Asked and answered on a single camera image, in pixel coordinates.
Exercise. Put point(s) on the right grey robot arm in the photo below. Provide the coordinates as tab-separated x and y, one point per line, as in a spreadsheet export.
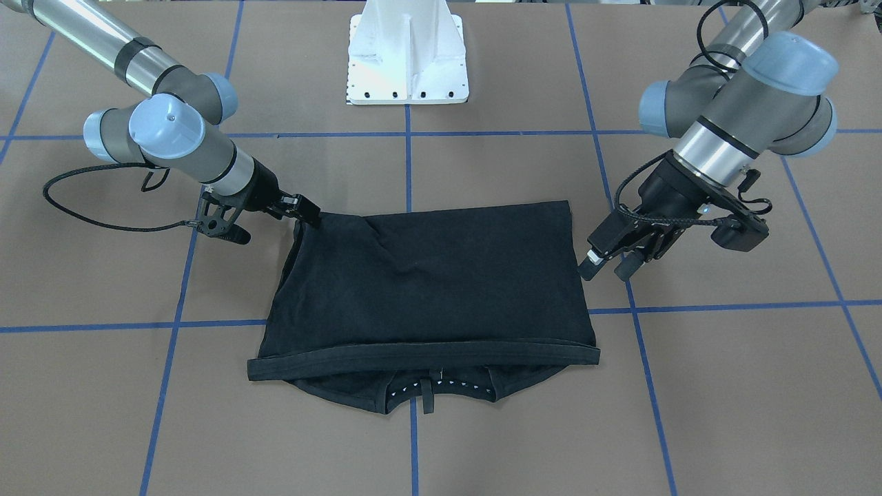
175	127

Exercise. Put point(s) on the blue tape line crosswise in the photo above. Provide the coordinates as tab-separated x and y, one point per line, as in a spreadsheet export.
245	322

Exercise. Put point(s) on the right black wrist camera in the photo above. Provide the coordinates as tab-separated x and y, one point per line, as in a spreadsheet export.
217	215

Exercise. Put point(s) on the blue centre tape line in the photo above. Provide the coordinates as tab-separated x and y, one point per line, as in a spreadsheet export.
413	404

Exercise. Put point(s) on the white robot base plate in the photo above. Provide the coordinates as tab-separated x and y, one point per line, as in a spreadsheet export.
406	53

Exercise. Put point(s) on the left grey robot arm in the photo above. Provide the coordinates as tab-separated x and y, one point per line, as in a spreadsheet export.
756	87

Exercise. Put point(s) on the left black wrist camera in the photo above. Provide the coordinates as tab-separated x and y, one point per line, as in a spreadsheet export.
744	228

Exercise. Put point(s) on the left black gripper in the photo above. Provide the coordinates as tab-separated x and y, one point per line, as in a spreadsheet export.
672	193

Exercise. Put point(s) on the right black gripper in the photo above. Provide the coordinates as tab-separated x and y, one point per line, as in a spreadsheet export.
262	187

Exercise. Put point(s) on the black printed t-shirt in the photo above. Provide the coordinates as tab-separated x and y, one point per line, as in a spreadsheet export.
372	311

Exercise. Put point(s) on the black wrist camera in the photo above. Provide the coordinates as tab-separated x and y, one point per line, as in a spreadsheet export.
217	215
744	228

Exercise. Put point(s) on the blue tape line lengthwise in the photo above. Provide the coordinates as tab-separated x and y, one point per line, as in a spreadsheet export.
589	100

